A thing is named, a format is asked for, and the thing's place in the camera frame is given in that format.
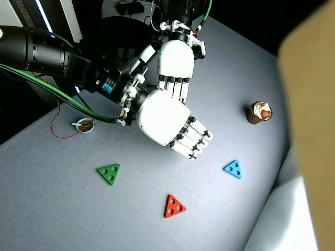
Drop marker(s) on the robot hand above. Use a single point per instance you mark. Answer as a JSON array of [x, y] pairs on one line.
[[162, 117], [175, 62]]

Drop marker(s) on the black robot torso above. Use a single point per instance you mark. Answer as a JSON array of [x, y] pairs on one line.
[[117, 34]]

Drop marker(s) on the small white soup bowl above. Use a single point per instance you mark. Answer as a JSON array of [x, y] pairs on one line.
[[86, 126]]

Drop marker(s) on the green triangle block three holes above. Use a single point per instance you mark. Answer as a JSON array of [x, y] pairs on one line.
[[110, 173]]

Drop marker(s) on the small white spoon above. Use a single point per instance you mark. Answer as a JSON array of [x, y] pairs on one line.
[[76, 124]]

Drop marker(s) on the blue triangle block three holes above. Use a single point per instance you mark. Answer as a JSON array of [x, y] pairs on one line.
[[234, 170]]

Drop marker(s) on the red triangle block three holes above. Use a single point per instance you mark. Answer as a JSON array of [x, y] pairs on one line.
[[174, 207]]

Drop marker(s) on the toy cupcake with cream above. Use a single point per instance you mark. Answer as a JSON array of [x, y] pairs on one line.
[[257, 113]]

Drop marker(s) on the white panel with light strip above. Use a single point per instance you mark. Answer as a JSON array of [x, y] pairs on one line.
[[70, 15]]

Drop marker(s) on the grey table cloth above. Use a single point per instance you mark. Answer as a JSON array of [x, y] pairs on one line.
[[78, 222]]

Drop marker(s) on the brown cardboard panel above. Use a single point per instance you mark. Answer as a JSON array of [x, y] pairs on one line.
[[311, 91]]

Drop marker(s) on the white backdrop sheet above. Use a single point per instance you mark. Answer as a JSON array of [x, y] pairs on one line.
[[282, 222]]

